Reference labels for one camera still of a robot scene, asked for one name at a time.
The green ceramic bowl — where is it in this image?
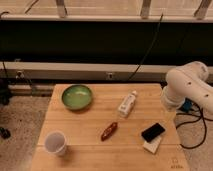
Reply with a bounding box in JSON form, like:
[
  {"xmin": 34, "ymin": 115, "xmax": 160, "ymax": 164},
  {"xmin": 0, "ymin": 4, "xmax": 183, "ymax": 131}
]
[{"xmin": 61, "ymin": 84, "xmax": 93, "ymax": 110}]

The black floor cable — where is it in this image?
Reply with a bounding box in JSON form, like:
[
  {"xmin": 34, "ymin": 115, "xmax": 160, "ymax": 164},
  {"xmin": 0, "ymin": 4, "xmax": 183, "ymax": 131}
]
[{"xmin": 175, "ymin": 102, "xmax": 213, "ymax": 150}]

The white sponge block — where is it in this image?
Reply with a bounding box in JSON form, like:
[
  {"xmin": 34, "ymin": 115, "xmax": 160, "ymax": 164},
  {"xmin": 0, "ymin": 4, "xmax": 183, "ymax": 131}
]
[{"xmin": 143, "ymin": 136, "xmax": 162, "ymax": 154}]

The black smartphone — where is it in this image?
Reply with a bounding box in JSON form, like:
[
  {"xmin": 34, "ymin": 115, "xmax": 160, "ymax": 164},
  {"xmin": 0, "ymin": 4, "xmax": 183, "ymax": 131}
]
[{"xmin": 141, "ymin": 123, "xmax": 165, "ymax": 142}]

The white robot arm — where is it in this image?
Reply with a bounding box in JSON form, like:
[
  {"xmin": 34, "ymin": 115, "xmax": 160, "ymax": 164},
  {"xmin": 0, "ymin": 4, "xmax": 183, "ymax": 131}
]
[{"xmin": 161, "ymin": 61, "xmax": 213, "ymax": 114}]

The black object on floor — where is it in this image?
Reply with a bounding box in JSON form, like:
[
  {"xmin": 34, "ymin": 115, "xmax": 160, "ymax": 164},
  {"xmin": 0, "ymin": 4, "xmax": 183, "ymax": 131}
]
[{"xmin": 0, "ymin": 127, "xmax": 11, "ymax": 139}]

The white plastic bottle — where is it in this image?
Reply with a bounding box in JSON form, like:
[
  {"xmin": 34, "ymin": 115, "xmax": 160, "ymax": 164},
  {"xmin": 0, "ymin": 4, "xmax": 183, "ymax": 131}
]
[{"xmin": 118, "ymin": 91, "xmax": 137, "ymax": 117}]

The red chili pepper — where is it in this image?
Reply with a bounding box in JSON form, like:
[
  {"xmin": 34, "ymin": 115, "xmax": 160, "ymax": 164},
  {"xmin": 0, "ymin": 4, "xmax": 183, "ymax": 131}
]
[{"xmin": 101, "ymin": 122, "xmax": 118, "ymax": 141}]

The black hanging cable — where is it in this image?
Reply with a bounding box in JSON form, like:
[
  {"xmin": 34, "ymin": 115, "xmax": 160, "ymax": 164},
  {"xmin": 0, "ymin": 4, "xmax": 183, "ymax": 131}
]
[{"xmin": 126, "ymin": 13, "xmax": 164, "ymax": 83}]

